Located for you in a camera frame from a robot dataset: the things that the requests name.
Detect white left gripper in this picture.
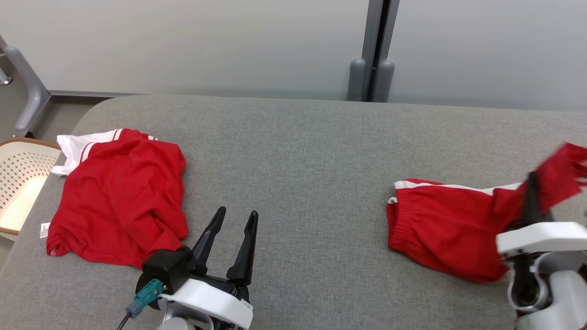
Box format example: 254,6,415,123
158,206,259,330

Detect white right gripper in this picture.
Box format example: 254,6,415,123
496,172,587,257

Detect red shorts with white stripe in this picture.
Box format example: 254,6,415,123
387,142,587,283

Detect red shirt with white sleeves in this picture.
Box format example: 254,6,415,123
40,129,189,269

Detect grey fabric sofa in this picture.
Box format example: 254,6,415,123
0,94,587,330

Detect cream perforated laundry basket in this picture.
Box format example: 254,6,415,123
0,138,61,241

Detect teal connector with black cable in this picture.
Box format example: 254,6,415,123
116,279,166,330

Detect grey cylindrical post bumper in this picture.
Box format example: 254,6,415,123
347,58,366,101
374,60,395,103

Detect grey wall baseboard strip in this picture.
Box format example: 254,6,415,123
48,90,152,98

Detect grey metal partition post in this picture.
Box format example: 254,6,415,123
361,0,400,102

